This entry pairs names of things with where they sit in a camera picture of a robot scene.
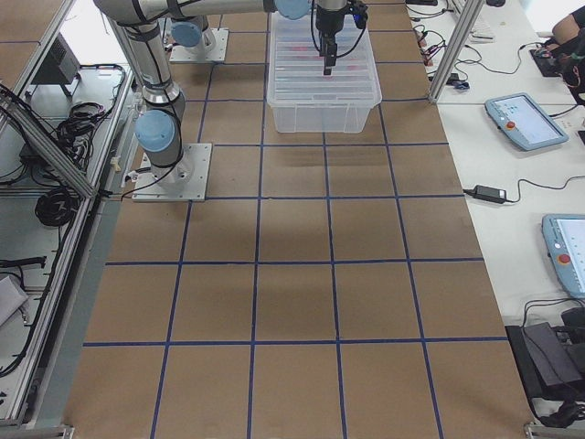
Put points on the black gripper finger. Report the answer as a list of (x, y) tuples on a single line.
[(328, 50)]

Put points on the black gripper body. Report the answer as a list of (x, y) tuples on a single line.
[(327, 21)]

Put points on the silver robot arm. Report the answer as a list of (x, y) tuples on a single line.
[(193, 32), (159, 130)]

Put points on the clear plastic storage box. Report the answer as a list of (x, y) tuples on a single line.
[(305, 100)]

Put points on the far teach pendant tablet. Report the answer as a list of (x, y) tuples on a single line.
[(523, 122)]

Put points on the teach pendant tablet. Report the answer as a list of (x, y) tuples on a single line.
[(523, 122), (564, 238)]

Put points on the black power adapter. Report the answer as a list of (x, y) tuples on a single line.
[(490, 194)]

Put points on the near teach pendant tablet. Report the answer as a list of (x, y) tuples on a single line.
[(564, 238)]

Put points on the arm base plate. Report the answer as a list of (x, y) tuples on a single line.
[(184, 55), (187, 181)]

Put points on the aluminium frame post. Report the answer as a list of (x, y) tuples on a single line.
[(463, 27)]

